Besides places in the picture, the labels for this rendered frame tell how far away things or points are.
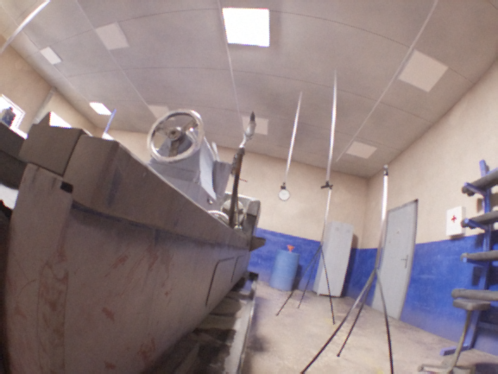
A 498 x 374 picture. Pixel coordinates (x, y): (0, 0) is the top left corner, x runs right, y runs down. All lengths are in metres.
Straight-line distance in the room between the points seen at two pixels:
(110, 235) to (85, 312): 0.08
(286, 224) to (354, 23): 4.73
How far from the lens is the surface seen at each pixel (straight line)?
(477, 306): 1.84
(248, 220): 2.40
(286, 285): 5.04
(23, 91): 7.94
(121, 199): 0.19
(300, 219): 5.81
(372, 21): 2.96
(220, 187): 1.05
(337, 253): 5.45
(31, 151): 0.28
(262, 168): 6.09
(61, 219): 0.19
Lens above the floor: 0.78
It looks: 15 degrees up
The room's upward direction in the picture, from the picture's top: 15 degrees clockwise
